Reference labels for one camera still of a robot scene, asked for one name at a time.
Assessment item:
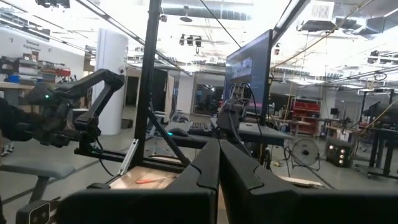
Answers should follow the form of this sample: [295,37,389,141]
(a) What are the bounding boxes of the black diagonal frame brace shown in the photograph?
[146,108,191,166]

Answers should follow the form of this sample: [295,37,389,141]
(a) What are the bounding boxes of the small white-faced camera box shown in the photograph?
[15,198,53,224]

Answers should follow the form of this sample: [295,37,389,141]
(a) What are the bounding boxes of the round floor fan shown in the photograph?
[290,138,322,171]

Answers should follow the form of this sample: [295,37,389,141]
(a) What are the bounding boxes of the black workbench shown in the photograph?
[362,101,398,180]

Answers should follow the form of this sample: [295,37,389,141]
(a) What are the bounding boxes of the dark grey desk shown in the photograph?
[167,119,294,151]

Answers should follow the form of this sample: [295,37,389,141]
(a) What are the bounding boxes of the shelf with stored boxes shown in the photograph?
[0,55,73,85]

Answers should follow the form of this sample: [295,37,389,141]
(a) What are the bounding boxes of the black box with lights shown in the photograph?
[324,138,356,168]

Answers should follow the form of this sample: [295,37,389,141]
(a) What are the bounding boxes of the black hanging cable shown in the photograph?
[198,0,243,49]

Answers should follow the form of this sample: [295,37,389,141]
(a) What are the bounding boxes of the black keyboard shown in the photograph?
[187,121,213,136]

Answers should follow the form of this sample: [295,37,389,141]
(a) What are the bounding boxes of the white ceiling air unit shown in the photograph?
[297,0,338,32]

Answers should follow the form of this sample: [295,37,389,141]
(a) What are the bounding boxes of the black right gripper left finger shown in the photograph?
[57,138,221,224]

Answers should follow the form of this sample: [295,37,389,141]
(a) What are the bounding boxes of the white round column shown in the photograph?
[92,27,129,136]

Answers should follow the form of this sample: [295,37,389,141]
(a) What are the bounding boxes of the silver aluminium bracket strip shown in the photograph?
[117,138,139,175]

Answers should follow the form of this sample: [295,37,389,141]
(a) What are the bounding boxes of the black vertical frame post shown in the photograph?
[132,0,163,167]

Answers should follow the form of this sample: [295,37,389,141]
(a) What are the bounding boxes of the yellow hanging cable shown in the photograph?
[269,0,376,71]

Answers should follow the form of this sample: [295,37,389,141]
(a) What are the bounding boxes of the grey padded bench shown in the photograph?
[0,154,76,205]

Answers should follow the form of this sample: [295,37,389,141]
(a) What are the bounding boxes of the ceiling track spotlights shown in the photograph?
[178,33,203,48]

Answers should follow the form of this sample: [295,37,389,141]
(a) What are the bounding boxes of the red storage shelf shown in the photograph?
[291,98,322,135]

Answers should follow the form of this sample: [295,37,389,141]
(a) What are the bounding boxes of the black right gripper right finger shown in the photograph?
[219,139,398,224]

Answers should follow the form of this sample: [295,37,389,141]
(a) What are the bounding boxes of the black device with cables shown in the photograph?
[216,82,253,138]

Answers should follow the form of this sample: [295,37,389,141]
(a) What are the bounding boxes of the computer monitor on stand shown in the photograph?
[223,29,274,125]

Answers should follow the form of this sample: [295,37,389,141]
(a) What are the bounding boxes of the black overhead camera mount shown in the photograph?
[34,0,72,9]

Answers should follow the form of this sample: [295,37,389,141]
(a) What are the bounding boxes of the orange-handled metal spoon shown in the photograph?
[134,175,175,185]

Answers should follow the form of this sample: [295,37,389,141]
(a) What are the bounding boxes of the black computer mouse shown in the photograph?
[167,127,189,138]

